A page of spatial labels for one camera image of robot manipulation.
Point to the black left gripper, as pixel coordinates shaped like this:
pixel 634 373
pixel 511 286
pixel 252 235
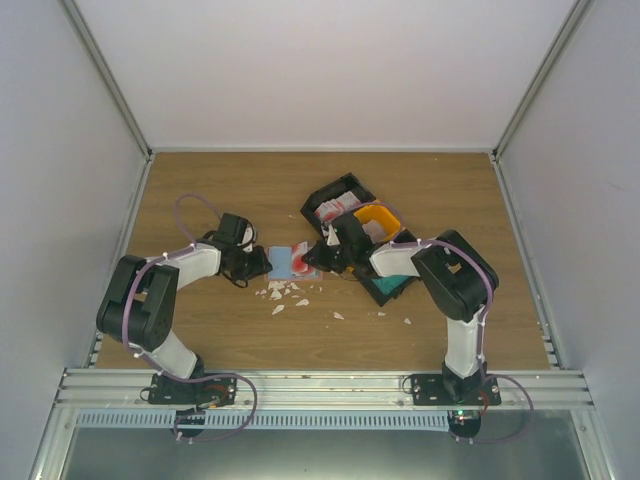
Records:
pixel 261 266

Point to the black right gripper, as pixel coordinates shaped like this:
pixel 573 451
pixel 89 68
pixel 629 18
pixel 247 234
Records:
pixel 319 257

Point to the red white credit card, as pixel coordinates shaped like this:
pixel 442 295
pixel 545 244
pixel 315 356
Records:
pixel 298 266

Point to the pink card holder wallet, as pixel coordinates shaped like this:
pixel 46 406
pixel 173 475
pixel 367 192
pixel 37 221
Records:
pixel 287 263

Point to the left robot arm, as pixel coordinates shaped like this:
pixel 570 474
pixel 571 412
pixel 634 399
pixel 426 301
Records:
pixel 138 307

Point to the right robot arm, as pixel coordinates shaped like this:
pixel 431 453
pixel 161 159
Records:
pixel 460 282

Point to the red white card stack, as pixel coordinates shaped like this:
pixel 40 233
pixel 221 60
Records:
pixel 332 208

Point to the black bin teal cards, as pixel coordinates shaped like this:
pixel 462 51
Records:
pixel 363 274

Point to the teal card stack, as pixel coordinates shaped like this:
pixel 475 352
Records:
pixel 387 285

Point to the black bin red cards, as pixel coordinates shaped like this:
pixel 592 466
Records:
pixel 333 190

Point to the white debris pile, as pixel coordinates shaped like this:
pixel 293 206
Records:
pixel 282 294

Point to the yellow bin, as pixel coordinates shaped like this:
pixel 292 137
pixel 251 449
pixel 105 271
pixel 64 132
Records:
pixel 381 214

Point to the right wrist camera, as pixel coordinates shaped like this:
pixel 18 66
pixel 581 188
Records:
pixel 330 235

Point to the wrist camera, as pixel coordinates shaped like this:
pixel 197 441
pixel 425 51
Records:
pixel 330 235
pixel 250 236

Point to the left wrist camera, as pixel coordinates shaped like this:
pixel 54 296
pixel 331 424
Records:
pixel 250 236

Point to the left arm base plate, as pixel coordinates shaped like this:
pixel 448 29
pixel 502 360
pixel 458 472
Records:
pixel 211 393

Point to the grey cable duct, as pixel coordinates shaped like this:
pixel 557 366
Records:
pixel 270 420

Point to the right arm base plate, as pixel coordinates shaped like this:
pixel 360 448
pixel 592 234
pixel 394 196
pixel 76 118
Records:
pixel 438 389

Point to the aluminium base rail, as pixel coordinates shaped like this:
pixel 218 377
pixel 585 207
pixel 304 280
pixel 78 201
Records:
pixel 330 390

